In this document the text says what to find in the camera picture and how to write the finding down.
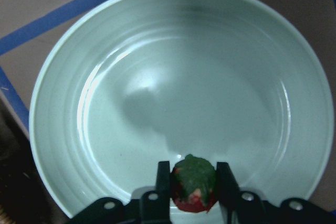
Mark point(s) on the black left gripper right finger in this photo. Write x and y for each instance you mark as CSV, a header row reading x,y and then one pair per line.
x,y
245,206

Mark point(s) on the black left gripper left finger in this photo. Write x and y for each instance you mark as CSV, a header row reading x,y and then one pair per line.
x,y
153,206

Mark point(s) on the light green plate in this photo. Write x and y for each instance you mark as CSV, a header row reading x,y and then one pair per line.
x,y
135,82

